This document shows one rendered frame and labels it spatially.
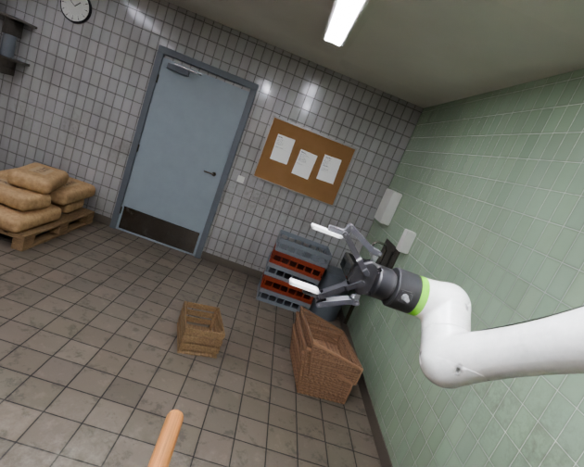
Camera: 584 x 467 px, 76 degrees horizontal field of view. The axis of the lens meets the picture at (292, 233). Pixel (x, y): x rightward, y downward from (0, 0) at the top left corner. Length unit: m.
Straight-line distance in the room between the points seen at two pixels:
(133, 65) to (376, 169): 2.98
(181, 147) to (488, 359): 4.15
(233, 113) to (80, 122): 1.75
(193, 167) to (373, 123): 2.14
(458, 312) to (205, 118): 3.96
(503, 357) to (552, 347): 0.08
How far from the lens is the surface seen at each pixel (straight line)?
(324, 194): 4.49
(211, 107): 4.52
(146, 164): 4.73
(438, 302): 0.88
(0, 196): 4.12
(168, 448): 0.70
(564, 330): 0.75
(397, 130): 4.62
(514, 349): 0.78
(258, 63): 4.54
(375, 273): 0.85
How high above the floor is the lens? 1.70
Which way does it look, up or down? 13 degrees down
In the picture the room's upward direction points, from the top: 21 degrees clockwise
